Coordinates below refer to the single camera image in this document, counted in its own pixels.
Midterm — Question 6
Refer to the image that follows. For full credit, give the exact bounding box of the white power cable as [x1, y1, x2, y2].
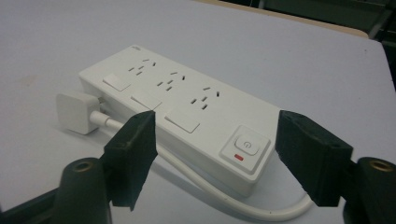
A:
[89, 111, 314, 223]

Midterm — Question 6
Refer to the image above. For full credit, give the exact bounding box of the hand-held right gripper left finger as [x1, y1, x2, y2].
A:
[103, 109, 159, 212]

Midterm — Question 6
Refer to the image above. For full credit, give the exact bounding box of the white power strip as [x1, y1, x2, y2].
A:
[78, 45, 282, 198]

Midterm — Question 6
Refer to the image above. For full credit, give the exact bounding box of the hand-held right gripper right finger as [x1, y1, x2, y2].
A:
[275, 109, 355, 207]

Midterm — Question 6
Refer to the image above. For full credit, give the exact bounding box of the white plug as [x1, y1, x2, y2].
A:
[55, 91, 103, 135]

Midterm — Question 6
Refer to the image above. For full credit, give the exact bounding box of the dark metal stand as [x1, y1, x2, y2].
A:
[368, 8, 394, 39]

